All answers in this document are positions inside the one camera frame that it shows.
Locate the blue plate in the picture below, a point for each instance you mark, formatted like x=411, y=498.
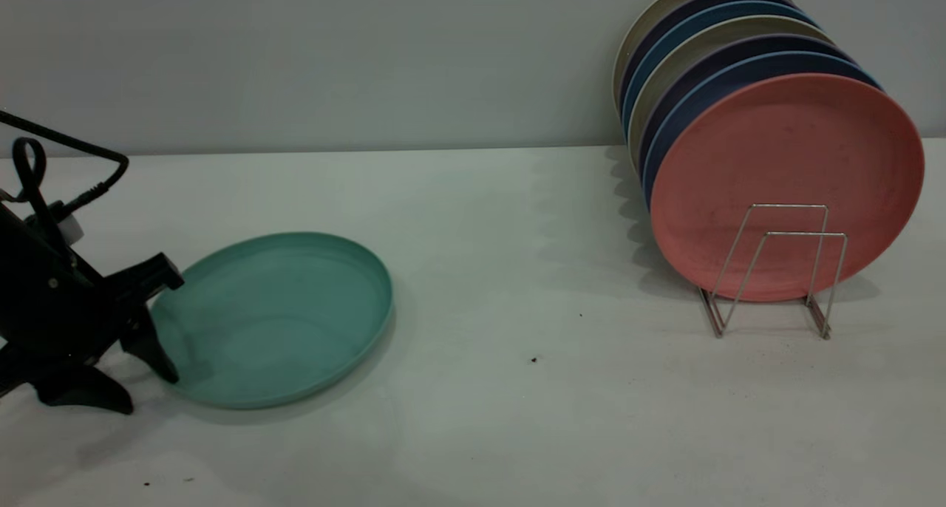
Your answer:
x=754, y=7
x=754, y=63

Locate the green round plate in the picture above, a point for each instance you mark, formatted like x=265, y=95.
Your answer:
x=281, y=322

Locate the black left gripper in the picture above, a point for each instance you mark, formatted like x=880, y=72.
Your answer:
x=44, y=300

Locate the pink plate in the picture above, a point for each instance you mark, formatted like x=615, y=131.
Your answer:
x=783, y=152

